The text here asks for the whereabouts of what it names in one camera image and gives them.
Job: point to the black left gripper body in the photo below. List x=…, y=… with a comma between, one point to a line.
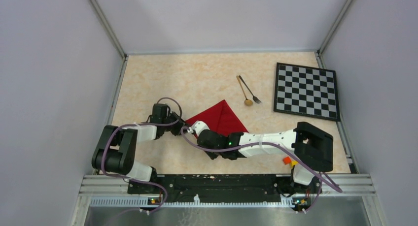
x=174, y=128

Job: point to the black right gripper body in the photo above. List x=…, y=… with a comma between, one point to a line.
x=214, y=155

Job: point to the red cloth napkin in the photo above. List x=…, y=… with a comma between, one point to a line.
x=220, y=118

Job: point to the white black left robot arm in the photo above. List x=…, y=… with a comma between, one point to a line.
x=116, y=147

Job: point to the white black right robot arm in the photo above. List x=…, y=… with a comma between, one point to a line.
x=311, y=145

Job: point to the gold spoon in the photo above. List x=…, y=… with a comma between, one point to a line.
x=247, y=101

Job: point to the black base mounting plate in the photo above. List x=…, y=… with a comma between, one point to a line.
x=223, y=188

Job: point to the dark metal fork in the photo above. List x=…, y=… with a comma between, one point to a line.
x=255, y=98

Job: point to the orange block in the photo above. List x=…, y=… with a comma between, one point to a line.
x=287, y=160

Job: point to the yellow block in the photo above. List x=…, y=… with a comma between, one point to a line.
x=293, y=163

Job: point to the black and white chessboard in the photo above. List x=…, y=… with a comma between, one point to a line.
x=306, y=91

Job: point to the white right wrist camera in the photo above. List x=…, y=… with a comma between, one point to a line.
x=197, y=128

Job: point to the aluminium frame rail front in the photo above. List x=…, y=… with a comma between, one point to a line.
x=109, y=191

